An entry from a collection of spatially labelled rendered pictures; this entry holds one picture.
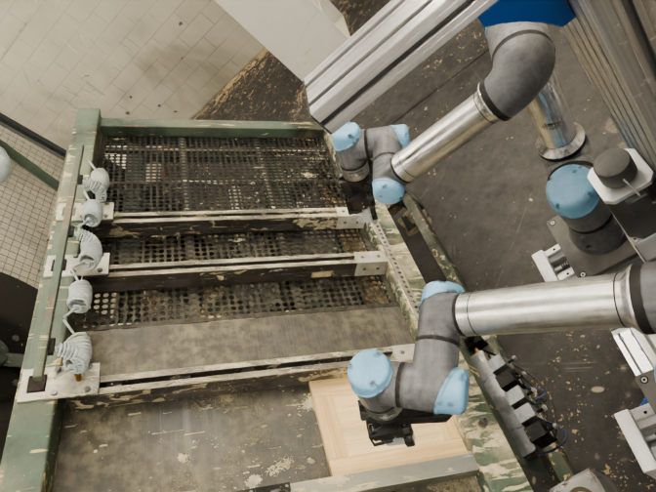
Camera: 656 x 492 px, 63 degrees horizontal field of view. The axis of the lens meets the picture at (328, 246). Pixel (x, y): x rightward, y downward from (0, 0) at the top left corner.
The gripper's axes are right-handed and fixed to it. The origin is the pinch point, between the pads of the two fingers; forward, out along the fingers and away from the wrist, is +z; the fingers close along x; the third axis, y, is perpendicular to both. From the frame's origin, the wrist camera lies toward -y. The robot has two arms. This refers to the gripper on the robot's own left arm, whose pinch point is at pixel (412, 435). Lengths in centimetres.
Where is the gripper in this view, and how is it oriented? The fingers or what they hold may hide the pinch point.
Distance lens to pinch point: 122.0
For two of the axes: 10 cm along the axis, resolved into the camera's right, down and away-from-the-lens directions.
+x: 1.2, 7.6, -6.4
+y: -9.6, 2.6, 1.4
